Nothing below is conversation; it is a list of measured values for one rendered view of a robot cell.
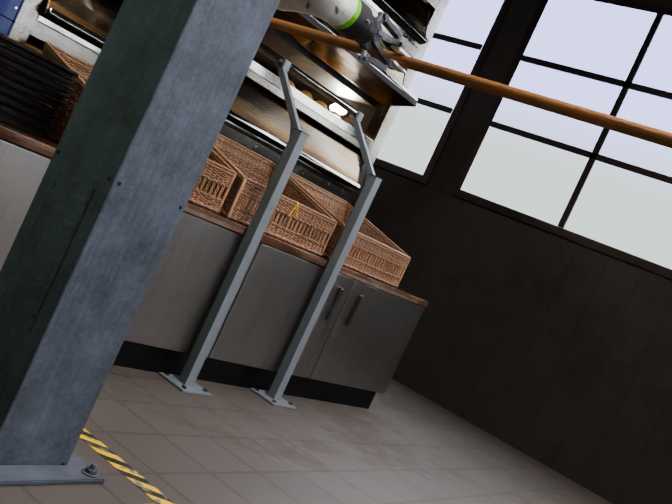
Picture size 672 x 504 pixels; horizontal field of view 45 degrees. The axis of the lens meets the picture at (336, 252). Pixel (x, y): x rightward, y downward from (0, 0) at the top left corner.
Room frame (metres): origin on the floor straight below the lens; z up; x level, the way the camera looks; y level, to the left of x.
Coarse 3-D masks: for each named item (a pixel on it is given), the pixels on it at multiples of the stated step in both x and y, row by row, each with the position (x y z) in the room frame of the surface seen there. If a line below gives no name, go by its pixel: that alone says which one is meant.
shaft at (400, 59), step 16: (288, 32) 2.39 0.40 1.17; (304, 32) 2.33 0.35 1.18; (320, 32) 2.30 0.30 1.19; (352, 48) 2.22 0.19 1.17; (400, 64) 2.11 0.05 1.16; (416, 64) 2.08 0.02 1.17; (432, 64) 2.05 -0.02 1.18; (448, 80) 2.03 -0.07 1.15; (464, 80) 1.99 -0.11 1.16; (480, 80) 1.96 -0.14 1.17; (512, 96) 1.90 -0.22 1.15; (528, 96) 1.88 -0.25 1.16; (544, 96) 1.86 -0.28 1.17; (560, 112) 1.83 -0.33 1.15; (576, 112) 1.80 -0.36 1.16; (592, 112) 1.78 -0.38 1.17; (608, 128) 1.76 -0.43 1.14; (624, 128) 1.73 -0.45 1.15; (640, 128) 1.71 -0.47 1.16
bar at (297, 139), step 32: (288, 64) 2.86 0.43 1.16; (288, 96) 2.80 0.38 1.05; (288, 160) 2.71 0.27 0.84; (256, 224) 2.71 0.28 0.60; (352, 224) 3.09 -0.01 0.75; (224, 288) 2.72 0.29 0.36; (320, 288) 3.10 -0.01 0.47; (192, 352) 2.72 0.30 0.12; (288, 352) 3.10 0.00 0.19; (192, 384) 2.73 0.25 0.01
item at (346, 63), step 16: (288, 16) 3.18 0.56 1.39; (304, 16) 3.15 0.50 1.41; (320, 48) 3.43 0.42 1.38; (336, 48) 3.38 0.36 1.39; (336, 64) 3.58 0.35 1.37; (352, 64) 3.52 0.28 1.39; (368, 64) 3.52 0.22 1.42; (352, 80) 3.73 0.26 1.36; (368, 80) 3.67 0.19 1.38; (384, 80) 3.63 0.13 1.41; (384, 96) 3.83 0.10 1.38; (400, 96) 3.77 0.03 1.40
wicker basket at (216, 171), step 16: (48, 48) 2.53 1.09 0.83; (64, 64) 2.45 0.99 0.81; (80, 64) 2.65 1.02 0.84; (80, 80) 2.39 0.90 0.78; (64, 96) 2.41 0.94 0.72; (64, 112) 2.39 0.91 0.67; (48, 128) 2.42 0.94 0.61; (64, 128) 2.38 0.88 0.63; (208, 160) 2.59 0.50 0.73; (208, 176) 2.62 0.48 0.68; (224, 176) 2.67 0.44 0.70; (192, 192) 2.59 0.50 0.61; (208, 192) 2.65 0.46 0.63; (224, 192) 2.70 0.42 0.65; (208, 208) 2.66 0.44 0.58
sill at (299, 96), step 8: (256, 64) 3.25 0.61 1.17; (256, 72) 3.26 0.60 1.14; (264, 72) 3.30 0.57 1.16; (272, 80) 3.34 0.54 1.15; (280, 88) 3.39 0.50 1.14; (296, 96) 3.47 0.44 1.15; (304, 96) 3.51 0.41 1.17; (304, 104) 3.52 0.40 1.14; (312, 104) 3.56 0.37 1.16; (320, 112) 3.61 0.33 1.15; (328, 112) 3.65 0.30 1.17; (328, 120) 3.67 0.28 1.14; (336, 120) 3.71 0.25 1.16; (344, 128) 3.77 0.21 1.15; (352, 128) 3.81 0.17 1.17; (352, 136) 3.83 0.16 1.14; (368, 144) 3.93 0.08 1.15
